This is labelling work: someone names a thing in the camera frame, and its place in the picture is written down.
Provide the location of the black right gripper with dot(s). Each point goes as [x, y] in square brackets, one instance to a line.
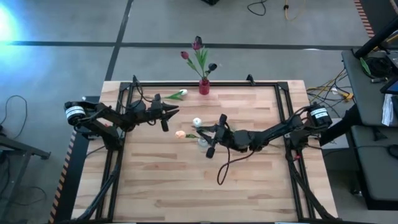
[224, 137]

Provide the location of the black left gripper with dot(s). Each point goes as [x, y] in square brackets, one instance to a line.
[157, 112]

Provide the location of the white artificial tulip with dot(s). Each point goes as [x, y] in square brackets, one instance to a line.
[183, 92]
[196, 122]

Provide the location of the dark red artificial tulip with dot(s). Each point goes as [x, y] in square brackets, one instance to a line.
[184, 55]
[196, 46]

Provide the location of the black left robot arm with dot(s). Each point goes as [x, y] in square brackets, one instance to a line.
[115, 117]

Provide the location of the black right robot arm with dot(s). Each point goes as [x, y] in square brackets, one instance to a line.
[280, 130]

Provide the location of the clear ribbed glass vase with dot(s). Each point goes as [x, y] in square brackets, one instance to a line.
[202, 143]

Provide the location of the red glass vase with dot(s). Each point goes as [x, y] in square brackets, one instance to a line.
[204, 88]

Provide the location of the black hazard striped platform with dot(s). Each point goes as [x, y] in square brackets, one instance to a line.
[70, 186]

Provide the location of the black side table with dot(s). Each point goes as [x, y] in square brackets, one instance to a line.
[15, 146]

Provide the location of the grey desk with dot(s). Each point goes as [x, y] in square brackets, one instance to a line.
[367, 99]

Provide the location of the green leaf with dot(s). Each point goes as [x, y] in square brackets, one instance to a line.
[365, 67]

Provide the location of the white paper sheet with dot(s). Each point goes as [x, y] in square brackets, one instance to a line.
[387, 110]

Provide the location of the black bag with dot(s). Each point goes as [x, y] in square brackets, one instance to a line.
[379, 67]

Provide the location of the dark tablet with blue screen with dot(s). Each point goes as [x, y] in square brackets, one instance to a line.
[392, 88]

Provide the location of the black slanted pole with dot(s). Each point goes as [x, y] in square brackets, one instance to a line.
[377, 37]

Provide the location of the black frame bracket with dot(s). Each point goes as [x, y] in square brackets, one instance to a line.
[134, 79]
[250, 79]

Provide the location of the black aluminium table frame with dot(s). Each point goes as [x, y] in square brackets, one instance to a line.
[242, 84]

